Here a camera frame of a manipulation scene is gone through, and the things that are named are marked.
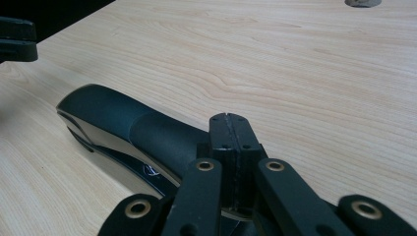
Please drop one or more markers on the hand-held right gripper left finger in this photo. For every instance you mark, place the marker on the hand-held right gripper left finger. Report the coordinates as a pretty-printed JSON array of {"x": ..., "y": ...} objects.
[{"x": 226, "y": 147}]

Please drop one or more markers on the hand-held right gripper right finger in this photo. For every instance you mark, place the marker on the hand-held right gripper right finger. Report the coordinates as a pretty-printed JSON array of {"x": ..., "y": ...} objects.
[{"x": 244, "y": 147}]

